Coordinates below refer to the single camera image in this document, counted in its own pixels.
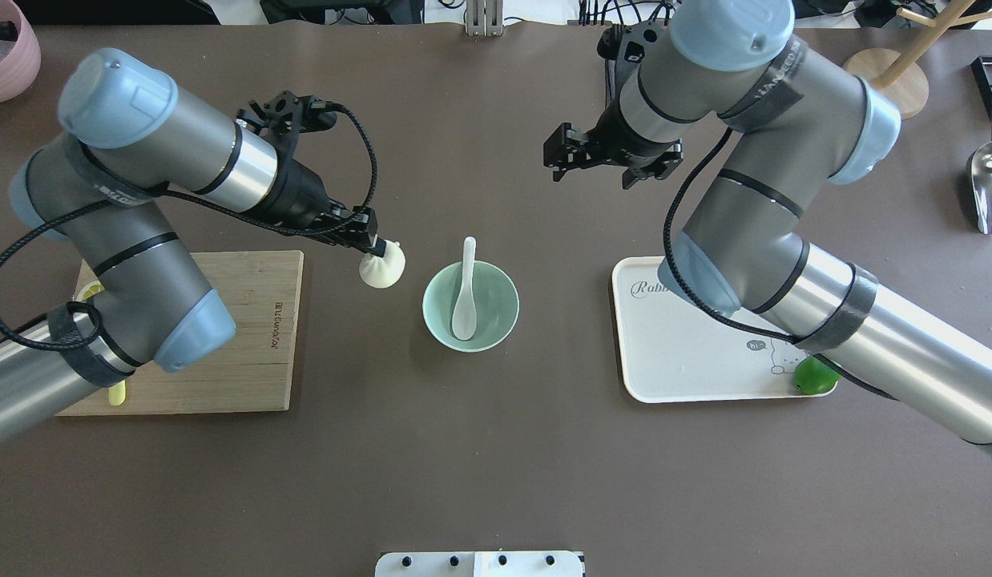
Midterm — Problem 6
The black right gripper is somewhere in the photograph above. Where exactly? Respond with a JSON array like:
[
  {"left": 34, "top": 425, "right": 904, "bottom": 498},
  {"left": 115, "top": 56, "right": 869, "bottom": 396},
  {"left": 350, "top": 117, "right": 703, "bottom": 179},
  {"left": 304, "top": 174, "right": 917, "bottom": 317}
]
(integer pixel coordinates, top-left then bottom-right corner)
[{"left": 542, "top": 122, "right": 684, "bottom": 190}]

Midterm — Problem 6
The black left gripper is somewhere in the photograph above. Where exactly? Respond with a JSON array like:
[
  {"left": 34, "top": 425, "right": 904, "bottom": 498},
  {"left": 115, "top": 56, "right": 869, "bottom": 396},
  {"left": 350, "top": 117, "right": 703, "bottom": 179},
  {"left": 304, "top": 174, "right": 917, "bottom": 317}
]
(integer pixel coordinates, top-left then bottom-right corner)
[{"left": 265, "top": 160, "right": 386, "bottom": 258}]

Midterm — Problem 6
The white steamed bun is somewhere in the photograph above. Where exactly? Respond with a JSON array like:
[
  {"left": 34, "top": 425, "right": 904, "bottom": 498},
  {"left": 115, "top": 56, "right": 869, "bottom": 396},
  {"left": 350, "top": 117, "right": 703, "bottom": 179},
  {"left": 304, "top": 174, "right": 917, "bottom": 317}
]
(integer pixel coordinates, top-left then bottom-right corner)
[{"left": 358, "top": 240, "right": 407, "bottom": 289}]

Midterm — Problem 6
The white ceramic soup spoon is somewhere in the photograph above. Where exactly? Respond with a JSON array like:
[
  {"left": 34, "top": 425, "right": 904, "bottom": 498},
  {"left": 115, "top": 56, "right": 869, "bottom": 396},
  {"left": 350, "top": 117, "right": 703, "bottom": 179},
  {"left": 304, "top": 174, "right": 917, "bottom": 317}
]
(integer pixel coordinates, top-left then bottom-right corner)
[{"left": 451, "top": 236, "right": 478, "bottom": 341}]

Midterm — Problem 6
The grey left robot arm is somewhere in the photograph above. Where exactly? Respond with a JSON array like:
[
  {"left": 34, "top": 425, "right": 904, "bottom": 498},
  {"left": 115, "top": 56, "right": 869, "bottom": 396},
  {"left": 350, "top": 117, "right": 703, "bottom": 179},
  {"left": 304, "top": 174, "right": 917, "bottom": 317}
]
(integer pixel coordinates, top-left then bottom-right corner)
[{"left": 0, "top": 48, "right": 405, "bottom": 445}]

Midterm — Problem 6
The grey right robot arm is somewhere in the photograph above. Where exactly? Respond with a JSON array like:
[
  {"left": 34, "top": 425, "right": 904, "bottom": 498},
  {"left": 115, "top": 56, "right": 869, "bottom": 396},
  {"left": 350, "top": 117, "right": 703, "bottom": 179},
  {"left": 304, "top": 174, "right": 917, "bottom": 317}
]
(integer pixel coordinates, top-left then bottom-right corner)
[{"left": 543, "top": 1, "right": 992, "bottom": 460}]

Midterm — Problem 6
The light green bowl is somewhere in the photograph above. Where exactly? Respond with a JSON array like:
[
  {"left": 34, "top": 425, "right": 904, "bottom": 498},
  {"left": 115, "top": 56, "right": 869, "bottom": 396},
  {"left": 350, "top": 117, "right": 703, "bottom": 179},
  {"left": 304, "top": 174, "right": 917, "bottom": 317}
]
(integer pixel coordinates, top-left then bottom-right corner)
[{"left": 422, "top": 261, "right": 520, "bottom": 353}]

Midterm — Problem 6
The pink bowl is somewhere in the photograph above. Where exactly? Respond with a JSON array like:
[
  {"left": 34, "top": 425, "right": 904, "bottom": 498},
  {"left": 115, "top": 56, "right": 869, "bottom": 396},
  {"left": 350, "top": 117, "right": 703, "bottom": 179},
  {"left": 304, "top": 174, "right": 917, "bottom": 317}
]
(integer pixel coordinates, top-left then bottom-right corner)
[{"left": 0, "top": 1, "right": 41, "bottom": 103}]

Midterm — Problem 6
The bamboo cutting board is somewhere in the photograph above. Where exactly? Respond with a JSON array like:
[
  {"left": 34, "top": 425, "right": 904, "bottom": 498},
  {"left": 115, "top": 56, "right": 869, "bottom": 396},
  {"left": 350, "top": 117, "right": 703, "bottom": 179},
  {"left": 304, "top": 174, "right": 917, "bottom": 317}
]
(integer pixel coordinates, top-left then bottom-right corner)
[{"left": 60, "top": 251, "right": 304, "bottom": 417}]

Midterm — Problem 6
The cream rabbit print tray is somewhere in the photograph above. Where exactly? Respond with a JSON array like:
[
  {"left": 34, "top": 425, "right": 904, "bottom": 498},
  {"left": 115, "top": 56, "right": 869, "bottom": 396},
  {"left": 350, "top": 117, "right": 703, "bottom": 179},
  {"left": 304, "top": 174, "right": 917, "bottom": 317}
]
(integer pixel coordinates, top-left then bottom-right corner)
[{"left": 611, "top": 256, "right": 833, "bottom": 403}]

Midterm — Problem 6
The wooden stand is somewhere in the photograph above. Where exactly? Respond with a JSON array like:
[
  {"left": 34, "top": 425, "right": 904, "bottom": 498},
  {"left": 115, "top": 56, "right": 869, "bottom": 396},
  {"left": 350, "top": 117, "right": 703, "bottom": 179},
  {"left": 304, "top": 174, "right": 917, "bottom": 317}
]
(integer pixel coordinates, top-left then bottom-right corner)
[{"left": 841, "top": 1, "right": 992, "bottom": 119}]

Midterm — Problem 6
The yellow plastic knife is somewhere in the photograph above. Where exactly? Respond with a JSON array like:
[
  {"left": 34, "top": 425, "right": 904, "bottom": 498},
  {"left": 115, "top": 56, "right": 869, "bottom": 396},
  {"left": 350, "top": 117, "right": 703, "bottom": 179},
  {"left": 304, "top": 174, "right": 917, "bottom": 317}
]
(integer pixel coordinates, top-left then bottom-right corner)
[{"left": 76, "top": 279, "right": 127, "bottom": 406}]

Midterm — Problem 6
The green lime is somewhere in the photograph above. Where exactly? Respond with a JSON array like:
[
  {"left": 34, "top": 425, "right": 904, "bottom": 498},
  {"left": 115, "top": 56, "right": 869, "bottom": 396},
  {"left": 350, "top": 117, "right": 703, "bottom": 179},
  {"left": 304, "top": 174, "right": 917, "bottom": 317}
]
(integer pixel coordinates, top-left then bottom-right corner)
[{"left": 792, "top": 357, "right": 841, "bottom": 397}]

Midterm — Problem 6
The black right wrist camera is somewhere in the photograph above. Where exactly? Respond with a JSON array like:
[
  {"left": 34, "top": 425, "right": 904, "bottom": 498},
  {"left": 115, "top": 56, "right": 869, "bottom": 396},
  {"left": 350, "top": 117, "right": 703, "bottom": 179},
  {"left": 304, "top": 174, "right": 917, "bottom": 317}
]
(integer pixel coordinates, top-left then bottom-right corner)
[{"left": 596, "top": 21, "right": 666, "bottom": 105}]

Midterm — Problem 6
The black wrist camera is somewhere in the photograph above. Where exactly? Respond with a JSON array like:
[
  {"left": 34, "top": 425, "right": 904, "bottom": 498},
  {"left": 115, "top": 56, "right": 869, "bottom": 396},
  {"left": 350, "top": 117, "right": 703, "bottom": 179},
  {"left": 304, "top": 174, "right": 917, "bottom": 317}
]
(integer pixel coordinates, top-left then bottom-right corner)
[
  {"left": 236, "top": 91, "right": 337, "bottom": 151},
  {"left": 596, "top": 21, "right": 666, "bottom": 105}
]

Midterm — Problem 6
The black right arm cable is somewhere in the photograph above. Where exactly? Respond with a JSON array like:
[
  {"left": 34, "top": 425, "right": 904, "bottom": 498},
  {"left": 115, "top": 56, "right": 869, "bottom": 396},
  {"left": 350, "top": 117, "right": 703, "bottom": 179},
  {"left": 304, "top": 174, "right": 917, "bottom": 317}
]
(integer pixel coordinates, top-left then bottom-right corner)
[{"left": 663, "top": 127, "right": 897, "bottom": 399}]

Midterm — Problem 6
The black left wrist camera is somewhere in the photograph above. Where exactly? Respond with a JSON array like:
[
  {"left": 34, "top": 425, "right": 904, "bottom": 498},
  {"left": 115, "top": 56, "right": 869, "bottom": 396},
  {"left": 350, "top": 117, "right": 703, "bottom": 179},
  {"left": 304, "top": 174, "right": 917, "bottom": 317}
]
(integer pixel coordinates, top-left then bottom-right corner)
[{"left": 236, "top": 91, "right": 337, "bottom": 151}]

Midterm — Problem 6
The grey metal bracket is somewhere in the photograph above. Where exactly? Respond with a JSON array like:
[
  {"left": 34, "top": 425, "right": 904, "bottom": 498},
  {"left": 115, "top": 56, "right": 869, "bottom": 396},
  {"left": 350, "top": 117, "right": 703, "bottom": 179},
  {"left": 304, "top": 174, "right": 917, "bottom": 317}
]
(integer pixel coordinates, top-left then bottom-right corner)
[{"left": 464, "top": 0, "right": 506, "bottom": 37}]

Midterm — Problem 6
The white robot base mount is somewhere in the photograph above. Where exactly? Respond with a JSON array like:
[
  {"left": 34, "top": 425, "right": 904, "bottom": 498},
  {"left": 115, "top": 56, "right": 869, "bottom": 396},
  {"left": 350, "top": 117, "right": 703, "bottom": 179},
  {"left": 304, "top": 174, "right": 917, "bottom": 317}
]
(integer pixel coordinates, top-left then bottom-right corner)
[{"left": 374, "top": 549, "right": 587, "bottom": 576}]

